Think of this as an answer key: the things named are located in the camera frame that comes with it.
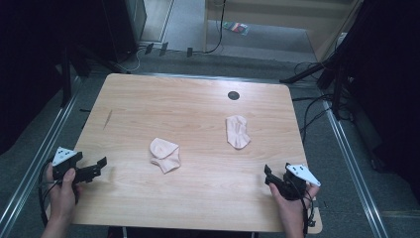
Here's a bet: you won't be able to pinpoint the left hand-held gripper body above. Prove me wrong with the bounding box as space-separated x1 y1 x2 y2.
52 147 83 184

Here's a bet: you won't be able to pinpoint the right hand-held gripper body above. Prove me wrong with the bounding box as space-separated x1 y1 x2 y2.
276 163 321 201

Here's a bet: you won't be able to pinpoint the pink sock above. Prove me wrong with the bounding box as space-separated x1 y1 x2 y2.
225 114 252 151
149 137 182 175

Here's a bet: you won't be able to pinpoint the person's right hand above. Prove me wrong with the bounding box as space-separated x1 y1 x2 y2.
268 182 321 230

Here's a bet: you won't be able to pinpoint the person's left hand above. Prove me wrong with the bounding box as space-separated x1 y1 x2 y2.
45 163 82 224

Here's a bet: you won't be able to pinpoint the black metal stand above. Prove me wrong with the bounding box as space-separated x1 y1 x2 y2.
278 0 368 121

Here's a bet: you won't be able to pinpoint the dark cabinet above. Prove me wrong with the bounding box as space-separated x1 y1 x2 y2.
101 0 149 63

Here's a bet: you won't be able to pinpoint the colourful flat packet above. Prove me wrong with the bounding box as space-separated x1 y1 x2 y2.
222 21 251 37

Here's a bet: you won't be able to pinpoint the metal floor rail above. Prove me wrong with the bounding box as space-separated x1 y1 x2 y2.
0 74 83 238
321 98 390 238

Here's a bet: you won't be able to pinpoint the right hand-held gripper cable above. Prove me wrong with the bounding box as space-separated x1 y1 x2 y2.
290 178 317 238

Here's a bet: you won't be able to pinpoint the hand-held gripper cable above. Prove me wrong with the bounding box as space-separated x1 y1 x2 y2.
290 178 317 238
37 158 64 229

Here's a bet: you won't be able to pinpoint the left hand-held gripper cable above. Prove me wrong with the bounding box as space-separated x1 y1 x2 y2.
37 158 64 229

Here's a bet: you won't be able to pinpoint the black floor cables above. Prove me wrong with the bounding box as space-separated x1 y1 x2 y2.
291 60 335 144

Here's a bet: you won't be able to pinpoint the black upright stand post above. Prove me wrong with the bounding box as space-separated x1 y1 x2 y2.
59 44 73 109

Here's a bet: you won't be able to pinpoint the white floor cable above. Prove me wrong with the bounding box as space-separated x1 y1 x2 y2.
114 48 147 74

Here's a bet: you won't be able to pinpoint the black hanging cable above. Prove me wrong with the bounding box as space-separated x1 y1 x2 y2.
203 0 228 55

